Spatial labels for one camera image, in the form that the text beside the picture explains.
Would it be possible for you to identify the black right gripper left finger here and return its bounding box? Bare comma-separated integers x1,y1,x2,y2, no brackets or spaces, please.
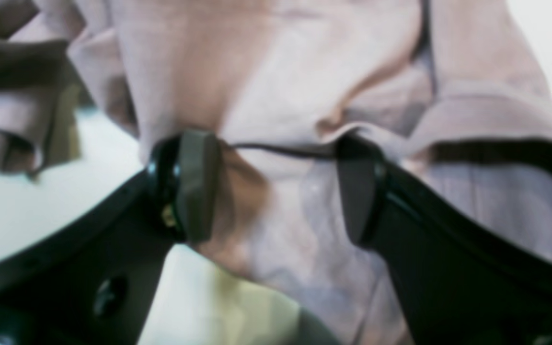
0,130,221,345

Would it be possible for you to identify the pink t-shirt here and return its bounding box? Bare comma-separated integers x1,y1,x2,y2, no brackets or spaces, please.
0,0,552,345

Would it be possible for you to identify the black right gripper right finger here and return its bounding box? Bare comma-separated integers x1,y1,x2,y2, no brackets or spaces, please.
336,135,552,345

